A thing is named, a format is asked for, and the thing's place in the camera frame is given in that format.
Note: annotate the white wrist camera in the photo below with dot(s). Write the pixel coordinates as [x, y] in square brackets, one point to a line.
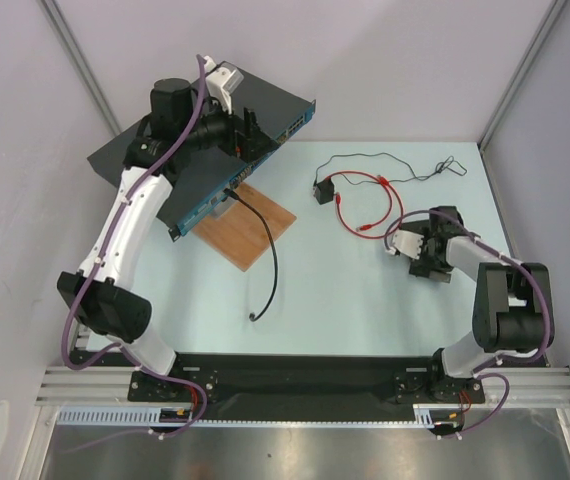
[405, 243]
[222, 79]

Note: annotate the black power adapter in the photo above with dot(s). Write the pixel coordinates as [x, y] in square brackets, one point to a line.
[324, 191]

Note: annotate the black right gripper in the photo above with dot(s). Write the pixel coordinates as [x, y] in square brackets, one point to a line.
[428, 255]

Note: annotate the white slotted cable duct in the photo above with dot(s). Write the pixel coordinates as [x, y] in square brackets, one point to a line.
[124, 416]

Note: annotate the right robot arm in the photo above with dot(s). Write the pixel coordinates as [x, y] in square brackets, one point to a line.
[512, 313]

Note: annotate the aluminium frame rail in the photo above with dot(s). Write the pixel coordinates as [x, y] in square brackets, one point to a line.
[114, 386]

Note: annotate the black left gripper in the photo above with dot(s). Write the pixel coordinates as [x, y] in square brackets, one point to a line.
[245, 138]

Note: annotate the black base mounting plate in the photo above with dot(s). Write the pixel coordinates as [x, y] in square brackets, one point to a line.
[306, 389]

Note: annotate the large blue rack switch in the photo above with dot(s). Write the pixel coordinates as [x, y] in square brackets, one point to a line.
[200, 172]

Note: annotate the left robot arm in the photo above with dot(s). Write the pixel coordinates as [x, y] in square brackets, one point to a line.
[99, 293]

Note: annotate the bamboo wooden board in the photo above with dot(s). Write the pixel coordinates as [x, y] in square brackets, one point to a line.
[238, 234]

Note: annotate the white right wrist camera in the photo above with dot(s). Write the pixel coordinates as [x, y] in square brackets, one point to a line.
[405, 243]

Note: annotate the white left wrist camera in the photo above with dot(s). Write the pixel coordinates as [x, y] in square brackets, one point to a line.
[222, 79]

